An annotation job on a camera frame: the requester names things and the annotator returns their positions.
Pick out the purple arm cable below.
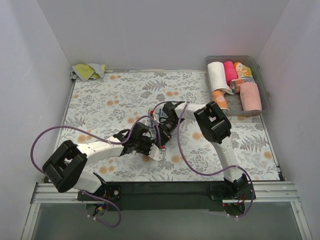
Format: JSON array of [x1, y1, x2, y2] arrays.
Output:
[[30, 121, 166, 228], [149, 101, 256, 219]]

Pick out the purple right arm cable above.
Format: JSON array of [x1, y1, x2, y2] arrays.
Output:
[[149, 101, 256, 219]]

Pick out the clear plastic bin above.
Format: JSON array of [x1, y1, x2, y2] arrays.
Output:
[[204, 55, 271, 116]]

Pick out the blue patterned towel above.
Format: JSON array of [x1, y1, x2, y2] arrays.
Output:
[[144, 105, 168, 126]]

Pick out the yellow and grey cloths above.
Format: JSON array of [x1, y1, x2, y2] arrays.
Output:
[[68, 63, 107, 82]]

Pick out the aluminium frame rail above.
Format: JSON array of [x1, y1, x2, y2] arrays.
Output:
[[30, 181, 301, 205]]

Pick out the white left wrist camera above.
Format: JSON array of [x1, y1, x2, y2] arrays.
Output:
[[148, 144, 166, 161]]

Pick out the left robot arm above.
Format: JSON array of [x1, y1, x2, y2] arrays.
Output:
[[42, 122, 164, 200]]

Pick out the orange cartoon rolled towel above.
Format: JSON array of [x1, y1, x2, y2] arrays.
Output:
[[233, 61, 253, 79]]

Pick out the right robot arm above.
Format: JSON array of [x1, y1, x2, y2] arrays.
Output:
[[154, 101, 251, 199]]

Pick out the white rolled towel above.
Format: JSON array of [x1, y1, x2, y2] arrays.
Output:
[[207, 61, 234, 95]]

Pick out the light pink rolled towel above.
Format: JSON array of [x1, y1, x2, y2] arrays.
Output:
[[239, 82, 262, 111]]

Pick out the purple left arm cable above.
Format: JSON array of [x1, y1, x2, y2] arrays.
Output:
[[30, 121, 166, 228]]

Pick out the hot pink rolled towel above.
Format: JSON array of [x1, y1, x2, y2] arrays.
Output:
[[223, 61, 238, 86]]

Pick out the small patterned rolled towel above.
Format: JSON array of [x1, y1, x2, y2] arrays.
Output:
[[229, 77, 255, 94]]

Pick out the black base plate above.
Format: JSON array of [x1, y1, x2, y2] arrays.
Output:
[[77, 182, 257, 212]]

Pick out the floral table mat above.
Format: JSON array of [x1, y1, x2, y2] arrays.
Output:
[[59, 71, 280, 182]]

